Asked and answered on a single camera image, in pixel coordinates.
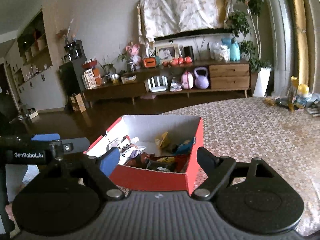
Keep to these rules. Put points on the patterned cloth over tv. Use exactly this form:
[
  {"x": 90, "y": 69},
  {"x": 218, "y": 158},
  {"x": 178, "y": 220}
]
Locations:
[{"x": 161, "y": 18}]

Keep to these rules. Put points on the wooden tv cabinet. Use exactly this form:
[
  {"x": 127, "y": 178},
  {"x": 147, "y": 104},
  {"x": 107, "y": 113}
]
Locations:
[{"x": 222, "y": 76}]

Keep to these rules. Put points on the white red snack packet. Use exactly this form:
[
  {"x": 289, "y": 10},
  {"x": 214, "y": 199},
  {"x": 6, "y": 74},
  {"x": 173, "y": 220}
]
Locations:
[{"x": 127, "y": 147}]

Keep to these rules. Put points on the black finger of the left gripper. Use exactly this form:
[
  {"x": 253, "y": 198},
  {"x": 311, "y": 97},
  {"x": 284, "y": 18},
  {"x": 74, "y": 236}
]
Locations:
[{"x": 74, "y": 145}]

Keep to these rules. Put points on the red cardboard box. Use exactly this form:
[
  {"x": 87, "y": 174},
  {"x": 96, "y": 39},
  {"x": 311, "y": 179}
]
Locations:
[{"x": 133, "y": 174}]

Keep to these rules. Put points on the white plant pot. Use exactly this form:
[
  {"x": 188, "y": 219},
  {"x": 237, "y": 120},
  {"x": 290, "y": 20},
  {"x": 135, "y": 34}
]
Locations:
[{"x": 259, "y": 82}]

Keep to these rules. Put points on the black cylinder speaker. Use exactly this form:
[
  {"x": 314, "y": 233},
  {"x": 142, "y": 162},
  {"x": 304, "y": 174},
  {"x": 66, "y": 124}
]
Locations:
[{"x": 188, "y": 52}]

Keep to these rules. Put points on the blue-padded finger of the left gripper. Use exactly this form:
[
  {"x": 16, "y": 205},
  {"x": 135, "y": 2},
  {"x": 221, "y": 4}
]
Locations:
[{"x": 45, "y": 137}]

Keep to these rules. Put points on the blue white snack packet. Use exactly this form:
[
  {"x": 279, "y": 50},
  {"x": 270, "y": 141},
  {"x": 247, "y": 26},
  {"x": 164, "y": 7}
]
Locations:
[{"x": 185, "y": 147}]

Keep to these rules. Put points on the yellow gold snack packet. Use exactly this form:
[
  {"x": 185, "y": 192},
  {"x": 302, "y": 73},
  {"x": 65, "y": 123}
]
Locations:
[{"x": 164, "y": 142}]

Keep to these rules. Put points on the yellow lid wipes canister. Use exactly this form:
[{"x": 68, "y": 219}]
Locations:
[{"x": 302, "y": 96}]

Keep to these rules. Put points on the black snack packet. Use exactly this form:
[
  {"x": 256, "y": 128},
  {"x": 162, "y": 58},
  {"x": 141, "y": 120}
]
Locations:
[{"x": 161, "y": 166}]

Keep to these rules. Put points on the gold tall packet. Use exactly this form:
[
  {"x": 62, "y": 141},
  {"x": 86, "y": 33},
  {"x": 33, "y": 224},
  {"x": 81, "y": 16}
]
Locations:
[{"x": 291, "y": 96}]

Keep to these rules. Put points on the person's left hand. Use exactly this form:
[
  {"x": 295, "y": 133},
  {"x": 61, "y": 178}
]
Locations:
[{"x": 8, "y": 209}]

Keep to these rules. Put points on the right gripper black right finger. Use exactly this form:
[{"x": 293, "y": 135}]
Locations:
[{"x": 218, "y": 170}]

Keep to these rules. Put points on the green potted plant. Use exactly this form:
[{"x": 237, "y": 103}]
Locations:
[{"x": 244, "y": 23}]

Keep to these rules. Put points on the white slatted file rack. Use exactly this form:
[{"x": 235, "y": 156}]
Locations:
[{"x": 157, "y": 84}]

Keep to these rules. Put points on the framed photo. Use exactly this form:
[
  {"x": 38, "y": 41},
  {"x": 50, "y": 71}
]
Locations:
[{"x": 167, "y": 53}]

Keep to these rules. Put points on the teal spray bottle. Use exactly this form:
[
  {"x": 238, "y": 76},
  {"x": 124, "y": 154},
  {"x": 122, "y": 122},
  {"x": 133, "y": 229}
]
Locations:
[{"x": 233, "y": 47}]

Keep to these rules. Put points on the purple kettlebell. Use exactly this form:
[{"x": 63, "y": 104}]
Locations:
[{"x": 201, "y": 81}]

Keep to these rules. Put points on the yellow small wrapper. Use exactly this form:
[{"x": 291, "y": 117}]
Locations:
[{"x": 270, "y": 101}]

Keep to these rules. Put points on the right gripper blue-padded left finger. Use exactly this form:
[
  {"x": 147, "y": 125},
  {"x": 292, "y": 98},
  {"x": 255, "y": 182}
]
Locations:
[{"x": 95, "y": 172}]

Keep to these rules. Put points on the floral lace tablecloth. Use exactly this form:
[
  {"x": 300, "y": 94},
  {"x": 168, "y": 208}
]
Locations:
[{"x": 241, "y": 128}]

